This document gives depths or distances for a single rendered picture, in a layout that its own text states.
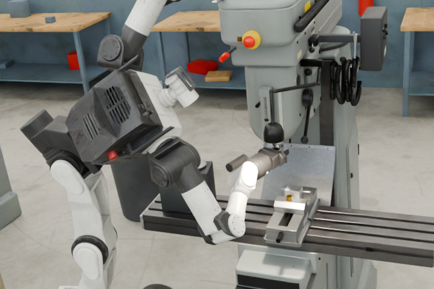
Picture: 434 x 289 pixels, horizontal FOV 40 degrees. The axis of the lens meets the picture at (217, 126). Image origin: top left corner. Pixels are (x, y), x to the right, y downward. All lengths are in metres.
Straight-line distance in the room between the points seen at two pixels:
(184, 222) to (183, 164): 0.66
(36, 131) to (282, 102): 0.88
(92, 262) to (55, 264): 1.88
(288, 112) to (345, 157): 0.66
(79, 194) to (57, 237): 2.31
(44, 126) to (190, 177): 0.56
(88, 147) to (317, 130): 1.14
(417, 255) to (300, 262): 0.44
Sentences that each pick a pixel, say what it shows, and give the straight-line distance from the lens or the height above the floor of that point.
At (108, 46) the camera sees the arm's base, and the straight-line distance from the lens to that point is 2.04.
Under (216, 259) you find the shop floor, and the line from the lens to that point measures 3.91.
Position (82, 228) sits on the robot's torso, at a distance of 2.28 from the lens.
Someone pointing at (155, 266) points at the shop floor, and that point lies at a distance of 3.93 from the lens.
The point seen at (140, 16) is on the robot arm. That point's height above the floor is 1.85.
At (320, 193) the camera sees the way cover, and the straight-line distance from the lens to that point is 2.70.
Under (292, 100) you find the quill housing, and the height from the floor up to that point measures 1.49.
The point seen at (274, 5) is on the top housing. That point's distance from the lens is 1.94.
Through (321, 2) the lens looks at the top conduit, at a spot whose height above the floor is 1.80.
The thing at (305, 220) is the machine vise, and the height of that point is 0.98.
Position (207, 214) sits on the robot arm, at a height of 1.26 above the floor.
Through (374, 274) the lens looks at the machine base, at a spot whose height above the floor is 0.14.
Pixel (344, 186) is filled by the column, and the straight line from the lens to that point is 2.84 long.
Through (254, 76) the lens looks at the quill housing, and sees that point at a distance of 2.17.
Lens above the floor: 2.27
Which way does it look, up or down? 23 degrees down
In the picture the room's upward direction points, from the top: 6 degrees counter-clockwise
